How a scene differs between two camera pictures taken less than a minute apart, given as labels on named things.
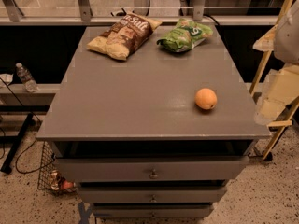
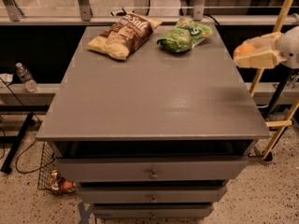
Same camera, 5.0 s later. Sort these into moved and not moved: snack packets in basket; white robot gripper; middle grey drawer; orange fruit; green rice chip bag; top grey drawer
Moved: orange fruit; white robot gripper
Not moved: snack packets in basket; middle grey drawer; top grey drawer; green rice chip bag
